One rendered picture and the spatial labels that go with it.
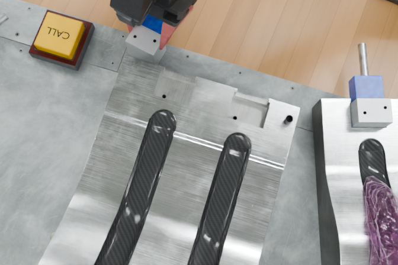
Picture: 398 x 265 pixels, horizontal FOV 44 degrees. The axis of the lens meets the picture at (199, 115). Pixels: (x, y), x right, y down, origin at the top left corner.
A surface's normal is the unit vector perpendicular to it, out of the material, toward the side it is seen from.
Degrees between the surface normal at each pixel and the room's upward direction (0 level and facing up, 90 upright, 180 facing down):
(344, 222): 24
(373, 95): 0
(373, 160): 3
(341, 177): 17
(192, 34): 0
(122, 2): 61
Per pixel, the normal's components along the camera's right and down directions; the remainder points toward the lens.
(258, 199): 0.00, -0.20
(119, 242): 0.19, -0.65
